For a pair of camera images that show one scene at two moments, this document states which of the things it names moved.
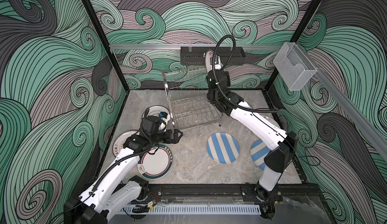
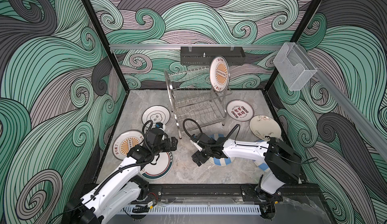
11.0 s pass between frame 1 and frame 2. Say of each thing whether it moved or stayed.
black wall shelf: stayed
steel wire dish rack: stayed
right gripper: moved
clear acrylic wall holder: stayed
